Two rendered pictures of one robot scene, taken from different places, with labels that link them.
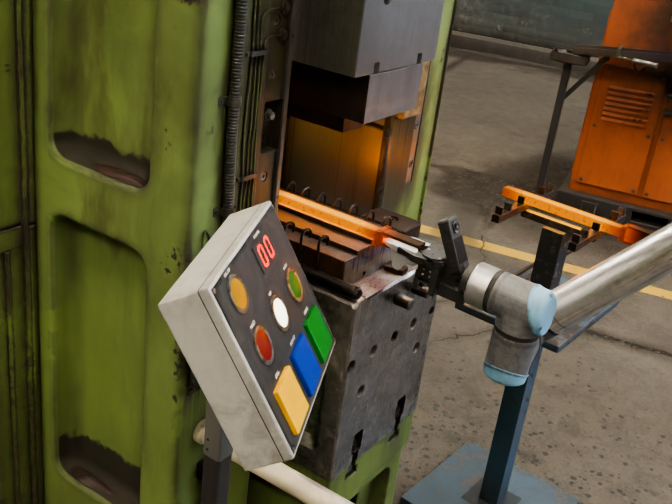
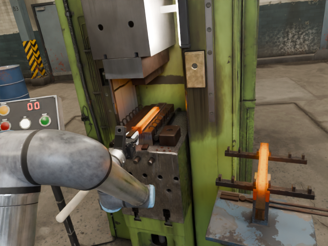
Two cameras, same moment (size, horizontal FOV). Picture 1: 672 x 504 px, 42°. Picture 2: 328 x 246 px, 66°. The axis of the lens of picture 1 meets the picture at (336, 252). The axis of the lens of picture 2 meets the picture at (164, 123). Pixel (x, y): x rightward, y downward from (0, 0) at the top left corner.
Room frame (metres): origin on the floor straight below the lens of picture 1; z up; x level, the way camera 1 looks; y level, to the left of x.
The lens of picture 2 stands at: (1.61, -1.27, 1.53)
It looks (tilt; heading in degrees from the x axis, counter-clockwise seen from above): 23 degrees down; 78
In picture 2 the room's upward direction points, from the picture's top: 7 degrees counter-clockwise
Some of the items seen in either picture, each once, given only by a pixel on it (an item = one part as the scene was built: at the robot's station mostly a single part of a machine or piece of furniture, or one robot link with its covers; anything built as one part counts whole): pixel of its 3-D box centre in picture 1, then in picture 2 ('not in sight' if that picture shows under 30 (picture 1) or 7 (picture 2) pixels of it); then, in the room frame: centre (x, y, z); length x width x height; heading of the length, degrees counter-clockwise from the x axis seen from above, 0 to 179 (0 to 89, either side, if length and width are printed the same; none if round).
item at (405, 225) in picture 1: (389, 231); (170, 135); (1.87, -0.12, 0.95); 0.12 x 0.08 x 0.06; 58
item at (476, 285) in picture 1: (482, 285); (115, 159); (1.58, -0.30, 0.98); 0.10 x 0.05 x 0.09; 148
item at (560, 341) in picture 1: (539, 302); (259, 220); (2.12, -0.56, 0.69); 0.40 x 0.30 x 0.02; 144
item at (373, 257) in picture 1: (292, 226); (148, 121); (1.80, 0.10, 0.96); 0.42 x 0.20 x 0.09; 58
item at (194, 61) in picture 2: (414, 80); (195, 70); (2.03, -0.13, 1.27); 0.09 x 0.02 x 0.17; 148
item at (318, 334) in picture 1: (315, 334); not in sight; (1.26, 0.02, 1.01); 0.07 x 0.05 x 0.07; 173
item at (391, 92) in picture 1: (309, 68); (139, 60); (1.80, 0.10, 1.32); 0.42 x 0.20 x 0.10; 58
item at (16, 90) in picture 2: not in sight; (11, 89); (-0.33, 4.44, 0.44); 0.59 x 0.59 x 0.88
